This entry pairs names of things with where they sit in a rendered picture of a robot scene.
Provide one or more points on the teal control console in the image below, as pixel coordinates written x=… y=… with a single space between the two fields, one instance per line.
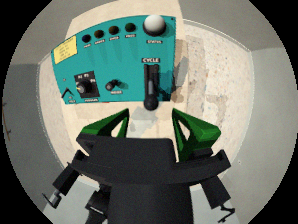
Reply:
x=120 y=54

